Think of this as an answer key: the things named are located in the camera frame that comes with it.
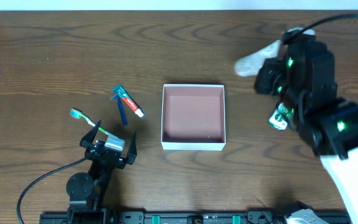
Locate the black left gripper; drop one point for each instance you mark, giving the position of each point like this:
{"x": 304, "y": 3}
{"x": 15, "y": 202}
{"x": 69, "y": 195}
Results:
{"x": 107, "y": 153}

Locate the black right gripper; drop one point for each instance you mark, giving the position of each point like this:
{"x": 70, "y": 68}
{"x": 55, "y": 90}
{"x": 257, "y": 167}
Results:
{"x": 266, "y": 78}

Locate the white Pantene conditioner tube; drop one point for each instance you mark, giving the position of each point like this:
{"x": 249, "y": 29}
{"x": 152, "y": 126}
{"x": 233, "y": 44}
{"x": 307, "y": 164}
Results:
{"x": 250, "y": 65}

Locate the green Dettol soap bar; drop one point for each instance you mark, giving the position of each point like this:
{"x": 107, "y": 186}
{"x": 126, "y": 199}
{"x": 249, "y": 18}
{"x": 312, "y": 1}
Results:
{"x": 281, "y": 117}

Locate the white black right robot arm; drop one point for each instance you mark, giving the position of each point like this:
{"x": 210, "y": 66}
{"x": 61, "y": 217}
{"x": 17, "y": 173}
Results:
{"x": 303, "y": 78}

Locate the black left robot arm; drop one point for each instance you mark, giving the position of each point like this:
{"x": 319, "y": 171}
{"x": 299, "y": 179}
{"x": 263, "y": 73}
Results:
{"x": 86, "y": 190}

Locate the green white toothbrush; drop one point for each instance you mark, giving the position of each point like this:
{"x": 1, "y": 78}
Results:
{"x": 77, "y": 114}

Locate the blue disposable razor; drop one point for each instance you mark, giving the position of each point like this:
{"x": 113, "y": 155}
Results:
{"x": 121, "y": 109}

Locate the red Colgate toothpaste tube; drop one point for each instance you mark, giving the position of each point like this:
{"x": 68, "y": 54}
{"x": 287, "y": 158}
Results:
{"x": 124, "y": 95}

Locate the white cardboard box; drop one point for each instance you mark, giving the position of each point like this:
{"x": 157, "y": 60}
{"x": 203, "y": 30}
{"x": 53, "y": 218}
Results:
{"x": 193, "y": 117}

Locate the black mounting rail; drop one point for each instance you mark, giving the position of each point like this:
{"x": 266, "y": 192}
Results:
{"x": 255, "y": 215}

